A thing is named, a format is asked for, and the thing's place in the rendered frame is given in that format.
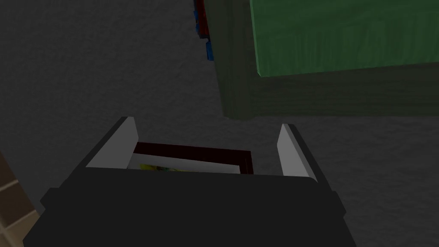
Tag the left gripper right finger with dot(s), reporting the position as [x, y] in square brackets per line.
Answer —
[293, 154]

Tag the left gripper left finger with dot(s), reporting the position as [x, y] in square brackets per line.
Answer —
[115, 149]

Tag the dark framed picture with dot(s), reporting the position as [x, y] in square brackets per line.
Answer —
[192, 159]

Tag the green wooden cabinet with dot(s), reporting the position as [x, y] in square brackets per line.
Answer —
[329, 58]

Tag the red and blue object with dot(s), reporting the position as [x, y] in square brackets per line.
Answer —
[203, 29]

